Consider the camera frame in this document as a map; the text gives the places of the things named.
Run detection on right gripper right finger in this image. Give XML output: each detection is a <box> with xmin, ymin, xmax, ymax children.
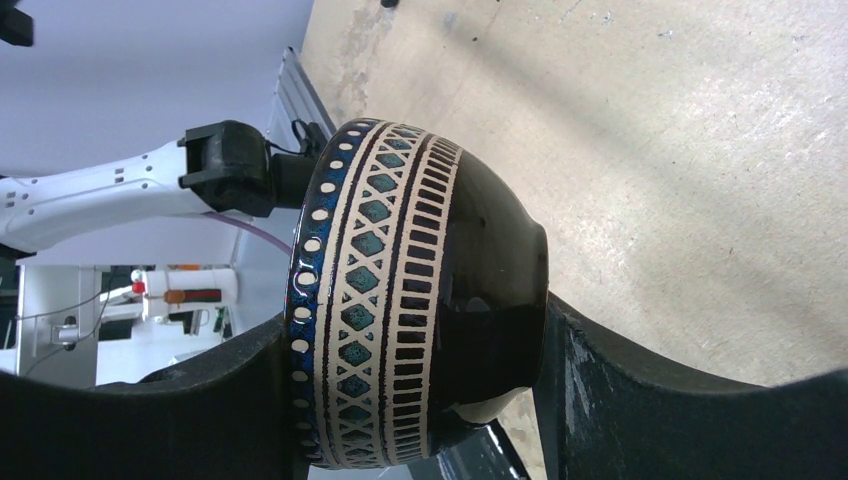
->
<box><xmin>533</xmin><ymin>297</ymin><xmax>847</xmax><ymax>479</ymax></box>

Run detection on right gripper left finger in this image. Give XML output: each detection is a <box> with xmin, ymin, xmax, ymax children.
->
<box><xmin>1</xmin><ymin>318</ymin><xmax>309</xmax><ymax>479</ymax></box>

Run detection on beige bowl dark patterned outside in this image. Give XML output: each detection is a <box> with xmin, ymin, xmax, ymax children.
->
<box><xmin>284</xmin><ymin>118</ymin><xmax>549</xmax><ymax>469</ymax></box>

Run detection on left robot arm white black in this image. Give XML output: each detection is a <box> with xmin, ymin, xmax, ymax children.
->
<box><xmin>1</xmin><ymin>120</ymin><xmax>328</xmax><ymax>260</ymax></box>

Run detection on background lab equipment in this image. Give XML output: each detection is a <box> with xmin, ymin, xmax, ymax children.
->
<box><xmin>1</xmin><ymin>265</ymin><xmax>238</xmax><ymax>389</ymax></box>

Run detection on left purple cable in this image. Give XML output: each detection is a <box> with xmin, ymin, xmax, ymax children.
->
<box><xmin>201</xmin><ymin>210</ymin><xmax>294</xmax><ymax>256</ymax></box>

